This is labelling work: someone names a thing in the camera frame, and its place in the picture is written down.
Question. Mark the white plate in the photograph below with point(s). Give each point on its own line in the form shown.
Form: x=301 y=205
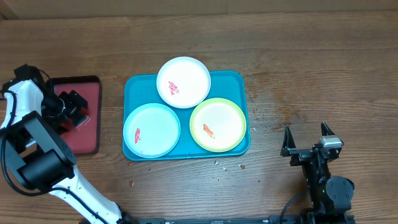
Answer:
x=183 y=82

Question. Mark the dark green sponge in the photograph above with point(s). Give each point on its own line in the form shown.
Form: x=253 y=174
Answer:
x=80 y=120

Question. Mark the light blue plate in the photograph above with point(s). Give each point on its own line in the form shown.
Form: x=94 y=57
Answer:
x=151 y=130

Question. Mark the black tray with red liquid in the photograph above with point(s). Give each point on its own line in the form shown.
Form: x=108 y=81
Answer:
x=85 y=139

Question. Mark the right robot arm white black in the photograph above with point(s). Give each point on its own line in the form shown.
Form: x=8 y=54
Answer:
x=330 y=195

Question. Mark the green rimmed plate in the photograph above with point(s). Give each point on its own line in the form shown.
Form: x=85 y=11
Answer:
x=217 y=125

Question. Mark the teal plastic tray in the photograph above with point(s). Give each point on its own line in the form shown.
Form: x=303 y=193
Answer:
x=141 y=89

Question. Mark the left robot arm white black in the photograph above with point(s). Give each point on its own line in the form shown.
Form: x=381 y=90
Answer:
x=35 y=158

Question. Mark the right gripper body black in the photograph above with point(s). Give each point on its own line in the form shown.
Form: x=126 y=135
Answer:
x=303 y=155

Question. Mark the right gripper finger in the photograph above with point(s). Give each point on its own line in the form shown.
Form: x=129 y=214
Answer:
x=288 y=143
x=325 y=129

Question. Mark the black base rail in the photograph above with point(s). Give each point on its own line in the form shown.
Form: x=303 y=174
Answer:
x=273 y=219

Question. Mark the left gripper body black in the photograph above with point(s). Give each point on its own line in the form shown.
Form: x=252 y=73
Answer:
x=57 y=107

